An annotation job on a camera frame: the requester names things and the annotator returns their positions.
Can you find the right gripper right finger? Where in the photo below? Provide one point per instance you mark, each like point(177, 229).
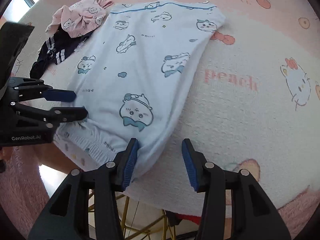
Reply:
point(254, 216)

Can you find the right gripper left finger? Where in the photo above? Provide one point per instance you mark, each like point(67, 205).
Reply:
point(65, 216)

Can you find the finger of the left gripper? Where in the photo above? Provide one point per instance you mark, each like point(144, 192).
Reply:
point(57, 116)
point(55, 93)

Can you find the light blue cartoon pajama pants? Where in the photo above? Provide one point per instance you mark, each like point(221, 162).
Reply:
point(135, 75)

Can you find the person's left hand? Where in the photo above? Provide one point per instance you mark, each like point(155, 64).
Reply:
point(6, 153)

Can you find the navy striped garment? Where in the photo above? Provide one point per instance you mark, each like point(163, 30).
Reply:
point(56, 49)

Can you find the pink fuzzy right sleeve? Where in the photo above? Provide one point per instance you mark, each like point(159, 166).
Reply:
point(297, 214)

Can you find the red sock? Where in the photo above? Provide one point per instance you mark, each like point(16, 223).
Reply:
point(194, 219)

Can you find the pink cartoon pajama garment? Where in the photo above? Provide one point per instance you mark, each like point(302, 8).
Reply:
point(80, 18)

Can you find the gold wire stool frame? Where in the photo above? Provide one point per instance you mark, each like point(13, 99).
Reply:
point(141, 221)

